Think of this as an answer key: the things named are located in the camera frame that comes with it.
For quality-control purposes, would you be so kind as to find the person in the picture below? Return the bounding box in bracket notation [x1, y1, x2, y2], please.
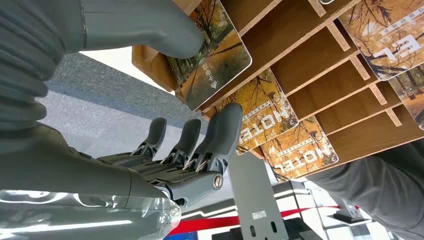
[304, 139, 424, 240]

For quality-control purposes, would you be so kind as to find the wooden card holder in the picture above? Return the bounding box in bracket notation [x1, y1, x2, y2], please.
[131, 0, 424, 184]

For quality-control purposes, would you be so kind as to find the grey metal stand panel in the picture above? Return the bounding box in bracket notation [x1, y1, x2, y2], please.
[228, 152, 290, 240]

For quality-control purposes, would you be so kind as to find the red barrier belt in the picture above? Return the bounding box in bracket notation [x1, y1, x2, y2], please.
[168, 205, 361, 236]

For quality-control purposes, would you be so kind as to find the dark metal stand foot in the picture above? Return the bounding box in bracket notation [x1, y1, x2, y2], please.
[332, 198, 366, 224]

